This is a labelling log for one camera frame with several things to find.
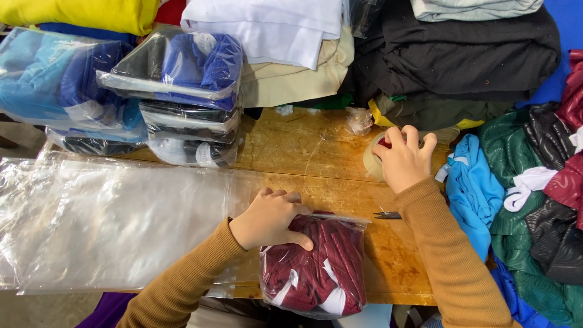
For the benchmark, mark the maroon textured garment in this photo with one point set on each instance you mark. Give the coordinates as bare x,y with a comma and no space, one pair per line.
569,182

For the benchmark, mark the cream folded fabric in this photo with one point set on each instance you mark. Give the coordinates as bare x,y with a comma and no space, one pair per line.
291,82

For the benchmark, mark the empty clear plastic bag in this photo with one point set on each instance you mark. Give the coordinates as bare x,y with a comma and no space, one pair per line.
364,16

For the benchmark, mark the black textured garment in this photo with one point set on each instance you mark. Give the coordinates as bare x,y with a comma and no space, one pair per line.
553,241

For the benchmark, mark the clear tape roll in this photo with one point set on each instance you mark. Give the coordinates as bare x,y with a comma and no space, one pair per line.
372,166

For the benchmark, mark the blue folded fabric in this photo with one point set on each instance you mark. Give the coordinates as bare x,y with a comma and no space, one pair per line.
86,32

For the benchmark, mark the purple cloth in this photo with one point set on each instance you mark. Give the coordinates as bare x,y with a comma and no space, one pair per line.
107,310

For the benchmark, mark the bagged black and white garment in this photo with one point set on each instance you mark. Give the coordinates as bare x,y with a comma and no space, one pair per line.
191,152

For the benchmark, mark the stack of empty clear bags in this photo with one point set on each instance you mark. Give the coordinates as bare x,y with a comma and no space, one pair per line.
104,223

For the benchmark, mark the grey folded fabric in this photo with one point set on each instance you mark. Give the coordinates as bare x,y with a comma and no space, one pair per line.
473,8

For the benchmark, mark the white fluff scrap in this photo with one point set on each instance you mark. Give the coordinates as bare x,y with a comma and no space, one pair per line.
284,110

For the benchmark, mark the crumpled clear plastic scrap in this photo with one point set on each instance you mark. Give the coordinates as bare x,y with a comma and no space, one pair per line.
359,120

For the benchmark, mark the bagged maroon garment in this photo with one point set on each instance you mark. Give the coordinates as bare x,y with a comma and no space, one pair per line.
319,268

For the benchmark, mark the yellow garment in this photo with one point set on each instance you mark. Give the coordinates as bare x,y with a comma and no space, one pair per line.
379,117

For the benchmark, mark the olive green garment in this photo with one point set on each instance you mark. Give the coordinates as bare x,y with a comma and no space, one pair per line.
437,111

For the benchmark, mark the green textured garment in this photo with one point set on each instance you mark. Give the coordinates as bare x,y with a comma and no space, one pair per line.
505,145

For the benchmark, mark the person's right hand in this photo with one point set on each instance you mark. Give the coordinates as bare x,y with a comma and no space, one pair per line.
405,161

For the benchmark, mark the red fabric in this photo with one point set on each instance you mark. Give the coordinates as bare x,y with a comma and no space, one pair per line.
171,11

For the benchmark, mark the white folded fabric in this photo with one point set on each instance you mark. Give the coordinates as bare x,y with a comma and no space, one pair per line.
278,27

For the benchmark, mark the bagged blue and black garment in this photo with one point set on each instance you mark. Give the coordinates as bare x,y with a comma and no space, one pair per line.
182,68

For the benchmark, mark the yellow folded fabric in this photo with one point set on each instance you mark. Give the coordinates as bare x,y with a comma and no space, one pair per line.
91,12

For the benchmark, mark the blue textured garment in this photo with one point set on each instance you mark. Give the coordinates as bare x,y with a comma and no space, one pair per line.
514,296

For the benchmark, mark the white garment trim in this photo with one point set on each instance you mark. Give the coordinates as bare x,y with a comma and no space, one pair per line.
528,184

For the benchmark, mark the bagged light blue garment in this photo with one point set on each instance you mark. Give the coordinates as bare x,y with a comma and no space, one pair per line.
50,82

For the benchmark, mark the small black thread snips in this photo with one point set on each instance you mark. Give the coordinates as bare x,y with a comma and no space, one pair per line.
388,215

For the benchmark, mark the black folded fabric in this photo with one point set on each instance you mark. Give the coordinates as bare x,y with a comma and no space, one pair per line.
455,54

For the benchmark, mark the bagged dark navy garment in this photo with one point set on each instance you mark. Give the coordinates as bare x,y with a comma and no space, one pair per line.
95,142

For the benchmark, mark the person's left hand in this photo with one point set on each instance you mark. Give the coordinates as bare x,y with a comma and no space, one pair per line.
266,223

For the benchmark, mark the royal blue fabric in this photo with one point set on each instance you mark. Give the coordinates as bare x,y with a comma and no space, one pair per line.
558,54

